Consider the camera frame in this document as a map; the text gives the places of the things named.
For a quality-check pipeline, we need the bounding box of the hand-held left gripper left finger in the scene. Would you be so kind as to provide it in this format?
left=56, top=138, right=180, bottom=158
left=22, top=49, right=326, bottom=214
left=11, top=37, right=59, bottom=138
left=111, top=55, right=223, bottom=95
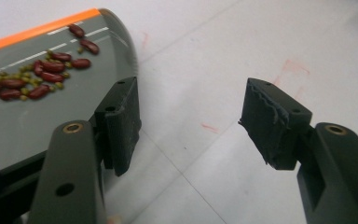
left=93, top=77, right=143, bottom=177

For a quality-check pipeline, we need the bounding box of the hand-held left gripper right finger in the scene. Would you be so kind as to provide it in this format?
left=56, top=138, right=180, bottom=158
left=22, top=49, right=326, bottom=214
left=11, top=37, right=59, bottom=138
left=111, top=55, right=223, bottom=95
left=238, top=77, right=313, bottom=171

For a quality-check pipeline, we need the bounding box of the grey dustpan with orange edge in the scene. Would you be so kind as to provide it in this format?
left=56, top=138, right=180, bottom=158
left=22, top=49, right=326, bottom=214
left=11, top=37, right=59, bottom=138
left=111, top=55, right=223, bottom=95
left=0, top=7, right=140, bottom=171

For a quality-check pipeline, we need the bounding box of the pile of red and green beans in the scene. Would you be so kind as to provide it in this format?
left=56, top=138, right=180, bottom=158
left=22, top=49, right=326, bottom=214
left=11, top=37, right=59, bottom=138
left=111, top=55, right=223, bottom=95
left=0, top=23, right=101, bottom=114

